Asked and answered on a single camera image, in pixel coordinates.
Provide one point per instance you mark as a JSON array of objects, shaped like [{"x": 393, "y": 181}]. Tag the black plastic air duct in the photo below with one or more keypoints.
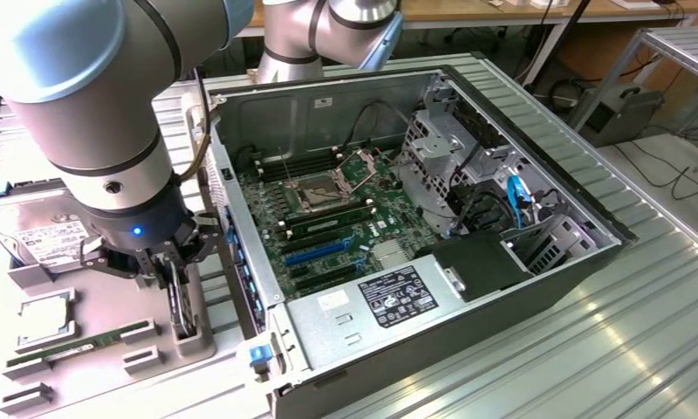
[{"x": 482, "y": 266}]

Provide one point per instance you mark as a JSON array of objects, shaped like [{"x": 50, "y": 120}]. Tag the open black PC case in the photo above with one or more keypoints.
[{"x": 418, "y": 244}]

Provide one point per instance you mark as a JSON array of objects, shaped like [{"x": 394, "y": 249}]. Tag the silver CPU chip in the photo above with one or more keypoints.
[{"x": 45, "y": 320}]

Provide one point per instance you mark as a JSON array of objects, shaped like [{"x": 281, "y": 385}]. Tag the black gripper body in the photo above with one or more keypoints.
[{"x": 145, "y": 218}]

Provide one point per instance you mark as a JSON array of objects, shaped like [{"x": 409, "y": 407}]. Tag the black equipment box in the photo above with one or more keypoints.
[{"x": 622, "y": 115}]

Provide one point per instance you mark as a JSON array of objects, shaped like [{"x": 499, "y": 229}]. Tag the blue expansion slot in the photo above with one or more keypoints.
[{"x": 317, "y": 252}]

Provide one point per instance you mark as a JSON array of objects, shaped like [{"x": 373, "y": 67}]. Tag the green RAM stick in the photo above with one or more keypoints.
[
  {"x": 327, "y": 221},
  {"x": 63, "y": 347}
]

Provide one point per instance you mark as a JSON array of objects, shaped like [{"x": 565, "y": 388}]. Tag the black expansion slot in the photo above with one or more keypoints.
[{"x": 325, "y": 279}]

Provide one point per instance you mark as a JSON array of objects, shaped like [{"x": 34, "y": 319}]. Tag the wooden desk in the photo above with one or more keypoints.
[{"x": 470, "y": 15}]

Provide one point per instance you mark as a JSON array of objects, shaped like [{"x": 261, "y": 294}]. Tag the metal socket cover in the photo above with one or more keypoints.
[{"x": 359, "y": 170}]

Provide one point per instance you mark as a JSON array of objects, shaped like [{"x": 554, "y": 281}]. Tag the grey parts rack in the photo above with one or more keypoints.
[{"x": 98, "y": 349}]

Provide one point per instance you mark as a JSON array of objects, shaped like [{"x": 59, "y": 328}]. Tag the blue case latch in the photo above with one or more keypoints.
[{"x": 259, "y": 354}]

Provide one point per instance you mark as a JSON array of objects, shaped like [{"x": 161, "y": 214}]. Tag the green motherboard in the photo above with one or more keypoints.
[{"x": 331, "y": 235}]

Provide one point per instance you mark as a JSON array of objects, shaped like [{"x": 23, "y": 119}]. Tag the aluminium slatted frame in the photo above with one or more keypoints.
[{"x": 674, "y": 57}]

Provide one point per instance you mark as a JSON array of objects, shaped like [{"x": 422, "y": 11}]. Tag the black RAM slot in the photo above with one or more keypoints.
[
  {"x": 302, "y": 171},
  {"x": 295, "y": 160}
]

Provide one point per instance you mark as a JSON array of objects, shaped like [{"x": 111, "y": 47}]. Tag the CPU socket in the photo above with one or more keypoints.
[{"x": 318, "y": 194}]

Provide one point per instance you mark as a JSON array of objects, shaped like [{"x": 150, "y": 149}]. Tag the grey power supply unit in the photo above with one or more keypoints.
[{"x": 371, "y": 314}]

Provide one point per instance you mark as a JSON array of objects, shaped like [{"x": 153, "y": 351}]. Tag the metal disk bay cage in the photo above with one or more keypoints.
[{"x": 438, "y": 161}]

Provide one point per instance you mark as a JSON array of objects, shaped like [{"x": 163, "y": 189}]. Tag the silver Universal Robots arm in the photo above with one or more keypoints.
[{"x": 93, "y": 109}]

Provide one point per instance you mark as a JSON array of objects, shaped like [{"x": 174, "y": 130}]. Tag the thin metal locking lever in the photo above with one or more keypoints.
[{"x": 286, "y": 168}]

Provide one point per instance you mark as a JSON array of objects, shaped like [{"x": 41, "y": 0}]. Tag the silver chipset heat sink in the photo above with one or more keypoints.
[{"x": 390, "y": 254}]

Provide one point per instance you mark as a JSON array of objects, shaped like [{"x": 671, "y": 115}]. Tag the silver hard disk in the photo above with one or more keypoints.
[{"x": 29, "y": 231}]

